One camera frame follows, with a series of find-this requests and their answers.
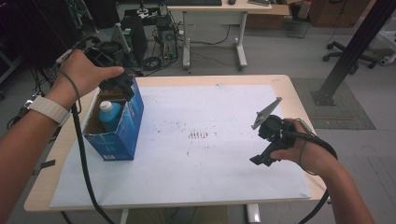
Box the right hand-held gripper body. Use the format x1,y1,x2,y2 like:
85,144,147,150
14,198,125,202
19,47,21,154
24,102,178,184
250,96,297,157

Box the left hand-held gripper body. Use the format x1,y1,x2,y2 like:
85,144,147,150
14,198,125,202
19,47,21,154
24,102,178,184
83,22,134,91

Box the blue bottle with white cap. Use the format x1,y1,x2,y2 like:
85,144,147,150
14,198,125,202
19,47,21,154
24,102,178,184
98,100,122,133

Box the blue cardboard box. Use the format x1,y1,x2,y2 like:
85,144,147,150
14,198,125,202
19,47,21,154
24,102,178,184
82,76,145,161

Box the person's left hand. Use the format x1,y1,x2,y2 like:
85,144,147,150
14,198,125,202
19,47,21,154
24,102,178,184
46,49,125,110

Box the person's right hand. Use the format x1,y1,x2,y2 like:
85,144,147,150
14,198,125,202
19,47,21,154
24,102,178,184
270,119,340,179

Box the black computer tower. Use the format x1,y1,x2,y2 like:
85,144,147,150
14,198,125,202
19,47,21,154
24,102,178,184
120,13,149,67

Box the white paper mat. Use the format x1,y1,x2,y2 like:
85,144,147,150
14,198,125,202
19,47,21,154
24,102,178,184
49,84,312,209

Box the white wrist watch band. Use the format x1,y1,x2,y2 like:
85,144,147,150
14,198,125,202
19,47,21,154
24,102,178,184
18,95,72,125

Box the open computer case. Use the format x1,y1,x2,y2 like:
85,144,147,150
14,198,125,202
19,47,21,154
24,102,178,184
156,18,179,61

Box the grey floor mat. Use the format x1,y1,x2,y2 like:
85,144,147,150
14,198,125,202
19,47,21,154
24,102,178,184
290,77,377,131

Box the dark curtain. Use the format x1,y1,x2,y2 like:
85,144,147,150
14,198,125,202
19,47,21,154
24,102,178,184
0,0,82,69

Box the black keyboard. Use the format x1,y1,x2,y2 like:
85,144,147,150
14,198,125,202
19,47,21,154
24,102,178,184
163,0,223,7

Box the black tape strip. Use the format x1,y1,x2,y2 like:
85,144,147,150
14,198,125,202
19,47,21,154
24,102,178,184
32,159,56,175

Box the black office chair base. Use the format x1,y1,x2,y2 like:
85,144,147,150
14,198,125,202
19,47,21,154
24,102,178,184
321,40,380,70

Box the black metal pillar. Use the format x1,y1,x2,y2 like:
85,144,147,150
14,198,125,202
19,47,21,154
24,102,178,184
311,0,396,106

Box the brown cardboard box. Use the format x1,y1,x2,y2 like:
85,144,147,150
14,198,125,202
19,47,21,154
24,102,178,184
246,3,292,31

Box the white office desk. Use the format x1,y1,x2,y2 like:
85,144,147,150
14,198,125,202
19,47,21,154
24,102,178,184
166,0,274,71

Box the wooden cabinet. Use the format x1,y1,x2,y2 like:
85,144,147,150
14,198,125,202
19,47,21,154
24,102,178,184
307,0,378,28

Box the right hand-held gripper black cable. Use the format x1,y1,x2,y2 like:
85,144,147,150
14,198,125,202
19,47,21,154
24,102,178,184
280,130,339,224

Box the hand-held gripper black cable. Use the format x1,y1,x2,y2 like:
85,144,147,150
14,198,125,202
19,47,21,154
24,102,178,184
280,130,339,224
55,35,116,224

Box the coiled black floor cable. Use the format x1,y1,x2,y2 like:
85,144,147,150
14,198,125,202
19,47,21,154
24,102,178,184
141,55,163,72

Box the left hand-held gripper black cable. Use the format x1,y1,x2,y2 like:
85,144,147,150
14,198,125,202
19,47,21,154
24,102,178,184
55,35,116,224

